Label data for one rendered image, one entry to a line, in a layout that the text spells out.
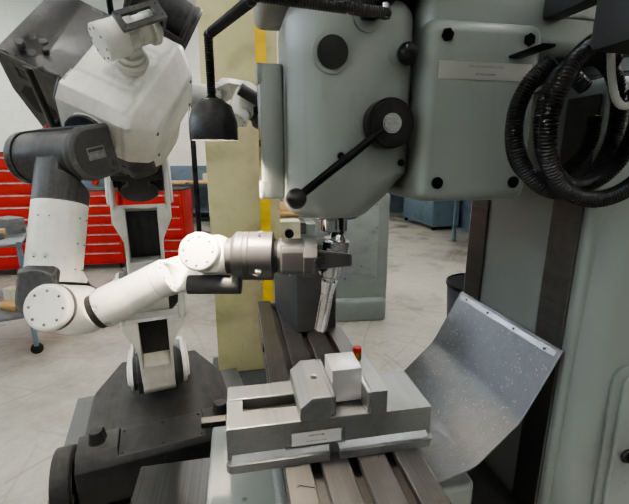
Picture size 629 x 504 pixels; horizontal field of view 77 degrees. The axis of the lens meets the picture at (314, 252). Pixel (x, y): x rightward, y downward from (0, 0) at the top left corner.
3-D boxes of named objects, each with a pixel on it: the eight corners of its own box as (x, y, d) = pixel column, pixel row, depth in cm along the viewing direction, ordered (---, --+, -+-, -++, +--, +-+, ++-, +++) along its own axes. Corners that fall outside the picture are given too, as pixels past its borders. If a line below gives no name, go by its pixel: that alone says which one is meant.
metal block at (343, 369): (331, 402, 67) (332, 370, 66) (324, 383, 73) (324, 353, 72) (361, 399, 68) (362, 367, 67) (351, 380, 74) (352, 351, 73)
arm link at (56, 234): (-6, 331, 63) (9, 194, 66) (46, 325, 76) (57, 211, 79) (68, 332, 64) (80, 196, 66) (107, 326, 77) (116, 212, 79)
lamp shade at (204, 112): (184, 140, 62) (181, 98, 60) (228, 141, 65) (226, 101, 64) (197, 138, 56) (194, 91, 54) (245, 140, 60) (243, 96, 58)
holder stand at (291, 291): (296, 333, 111) (295, 265, 106) (274, 306, 131) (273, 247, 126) (335, 327, 115) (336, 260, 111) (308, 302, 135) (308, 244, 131)
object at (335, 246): (319, 235, 72) (314, 266, 74) (333, 242, 69) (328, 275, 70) (339, 235, 75) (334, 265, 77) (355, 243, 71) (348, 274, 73)
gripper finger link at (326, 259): (351, 267, 71) (316, 267, 71) (351, 250, 70) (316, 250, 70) (352, 270, 69) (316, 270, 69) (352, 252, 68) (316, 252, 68)
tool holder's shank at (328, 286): (318, 272, 74) (309, 326, 77) (328, 278, 72) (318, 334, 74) (332, 271, 76) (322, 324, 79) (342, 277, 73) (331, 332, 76)
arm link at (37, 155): (5, 199, 70) (13, 124, 71) (49, 210, 78) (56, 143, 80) (60, 197, 67) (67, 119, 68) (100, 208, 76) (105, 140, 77)
